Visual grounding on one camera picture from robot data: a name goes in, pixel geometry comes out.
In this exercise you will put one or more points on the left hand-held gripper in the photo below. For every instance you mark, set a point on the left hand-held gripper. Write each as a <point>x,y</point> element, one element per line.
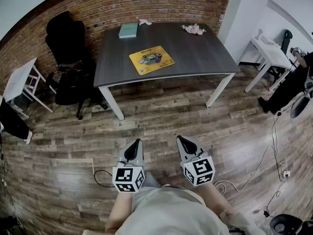
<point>124,176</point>

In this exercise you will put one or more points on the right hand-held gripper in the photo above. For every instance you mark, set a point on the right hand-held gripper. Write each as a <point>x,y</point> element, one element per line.
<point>199,170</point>

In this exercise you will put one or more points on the yellow printed mouse pad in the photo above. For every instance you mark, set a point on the yellow printed mouse pad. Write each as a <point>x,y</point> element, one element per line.
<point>151,60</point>

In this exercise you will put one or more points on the person's left forearm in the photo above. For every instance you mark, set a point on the person's left forearm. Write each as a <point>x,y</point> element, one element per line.
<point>121,209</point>

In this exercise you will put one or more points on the person's right forearm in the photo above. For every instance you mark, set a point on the person's right forearm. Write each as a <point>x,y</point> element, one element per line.
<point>215,199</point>

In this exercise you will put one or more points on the person's jeans leg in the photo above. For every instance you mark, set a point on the person's jeans leg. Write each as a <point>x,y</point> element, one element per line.
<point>150,180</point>

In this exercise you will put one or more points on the person's white shirt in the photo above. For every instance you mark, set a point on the person's white shirt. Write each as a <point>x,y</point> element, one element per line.
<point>171,214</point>

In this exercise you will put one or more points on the dark grey table white legs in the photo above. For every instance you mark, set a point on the dark grey table white legs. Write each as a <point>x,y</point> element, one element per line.
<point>190,50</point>

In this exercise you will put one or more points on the white power strip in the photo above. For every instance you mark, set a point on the white power strip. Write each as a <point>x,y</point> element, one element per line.
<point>286,173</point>

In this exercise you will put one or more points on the pink flower sprig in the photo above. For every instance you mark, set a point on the pink flower sprig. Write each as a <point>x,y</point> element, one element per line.
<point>193,29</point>

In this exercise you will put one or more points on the black round stool base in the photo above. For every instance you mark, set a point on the black round stool base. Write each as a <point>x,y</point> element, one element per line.
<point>286,224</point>

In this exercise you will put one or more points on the teal book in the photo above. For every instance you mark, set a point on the teal book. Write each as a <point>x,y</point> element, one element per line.
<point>128,30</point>

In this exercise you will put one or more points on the white desk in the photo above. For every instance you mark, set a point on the white desk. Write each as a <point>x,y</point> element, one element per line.
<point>274,55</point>

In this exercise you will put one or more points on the black office chair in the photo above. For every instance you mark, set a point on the black office chair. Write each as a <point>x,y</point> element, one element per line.
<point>66,40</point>

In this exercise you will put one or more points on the crumpled white tissue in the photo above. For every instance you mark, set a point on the crumpled white tissue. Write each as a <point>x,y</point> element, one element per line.
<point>144,22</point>

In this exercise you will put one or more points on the small white desk ornament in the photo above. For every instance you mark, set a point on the small white desk ornament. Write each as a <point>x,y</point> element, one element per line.
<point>258,34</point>

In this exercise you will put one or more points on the small white side table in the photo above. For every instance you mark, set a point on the small white side table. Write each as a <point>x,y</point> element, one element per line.
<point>18,79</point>

